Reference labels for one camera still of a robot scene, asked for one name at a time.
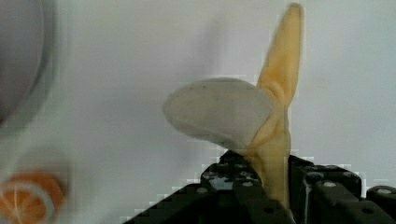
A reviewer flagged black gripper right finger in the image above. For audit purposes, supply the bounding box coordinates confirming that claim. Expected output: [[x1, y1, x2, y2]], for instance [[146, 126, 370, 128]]
[[288, 156, 396, 224]]

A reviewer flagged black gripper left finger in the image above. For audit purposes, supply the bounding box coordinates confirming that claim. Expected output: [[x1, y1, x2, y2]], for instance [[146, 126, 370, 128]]
[[123, 150, 295, 224]]

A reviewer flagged peeled toy banana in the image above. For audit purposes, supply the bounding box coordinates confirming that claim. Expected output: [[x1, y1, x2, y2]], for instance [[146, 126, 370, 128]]
[[163, 3, 304, 208]]

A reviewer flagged toy orange half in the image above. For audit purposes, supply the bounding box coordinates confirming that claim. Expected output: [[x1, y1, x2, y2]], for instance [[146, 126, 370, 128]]
[[0, 172, 65, 224]]

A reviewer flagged grey oval plate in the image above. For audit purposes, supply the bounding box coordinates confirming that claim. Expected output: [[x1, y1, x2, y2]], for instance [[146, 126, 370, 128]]
[[0, 0, 56, 123]]

